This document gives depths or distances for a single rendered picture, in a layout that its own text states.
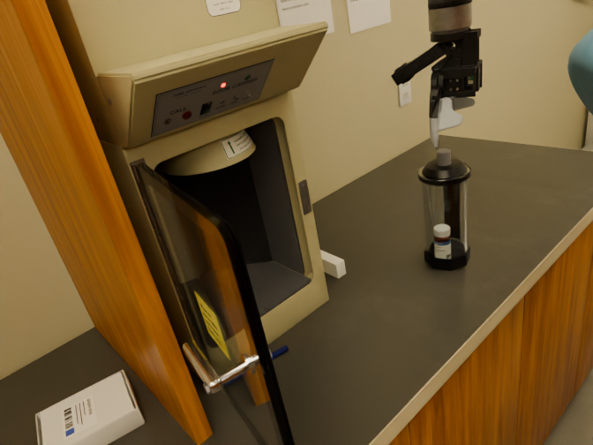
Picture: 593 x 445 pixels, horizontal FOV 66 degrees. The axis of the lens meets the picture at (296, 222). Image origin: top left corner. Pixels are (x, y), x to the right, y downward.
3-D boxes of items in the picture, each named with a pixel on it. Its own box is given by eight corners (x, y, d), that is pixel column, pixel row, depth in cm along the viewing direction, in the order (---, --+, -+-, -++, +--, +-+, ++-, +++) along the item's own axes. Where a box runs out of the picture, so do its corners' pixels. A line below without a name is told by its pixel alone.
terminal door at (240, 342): (213, 369, 82) (138, 159, 64) (306, 502, 58) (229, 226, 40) (209, 371, 81) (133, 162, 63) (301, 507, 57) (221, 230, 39)
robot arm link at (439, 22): (423, 11, 81) (434, 5, 87) (424, 38, 83) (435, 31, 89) (467, 4, 77) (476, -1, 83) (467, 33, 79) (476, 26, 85)
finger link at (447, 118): (458, 143, 83) (464, 94, 84) (425, 142, 86) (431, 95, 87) (461, 147, 86) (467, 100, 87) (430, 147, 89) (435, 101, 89)
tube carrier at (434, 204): (430, 240, 114) (425, 160, 104) (476, 245, 108) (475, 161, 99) (417, 264, 106) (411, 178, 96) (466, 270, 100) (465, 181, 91)
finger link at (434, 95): (435, 115, 85) (441, 69, 85) (427, 116, 85) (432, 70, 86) (440, 123, 89) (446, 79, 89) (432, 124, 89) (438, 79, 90)
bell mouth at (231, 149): (146, 167, 86) (136, 139, 84) (222, 137, 96) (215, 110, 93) (191, 183, 73) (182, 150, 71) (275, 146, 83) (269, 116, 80)
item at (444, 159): (429, 169, 104) (427, 142, 101) (471, 171, 99) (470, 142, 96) (416, 187, 97) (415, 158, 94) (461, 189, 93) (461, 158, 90)
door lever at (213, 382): (221, 336, 59) (217, 320, 57) (256, 378, 51) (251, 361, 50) (183, 357, 56) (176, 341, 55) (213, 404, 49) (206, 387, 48)
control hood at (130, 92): (120, 147, 63) (93, 74, 59) (291, 86, 81) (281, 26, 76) (156, 159, 55) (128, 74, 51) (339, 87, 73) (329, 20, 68)
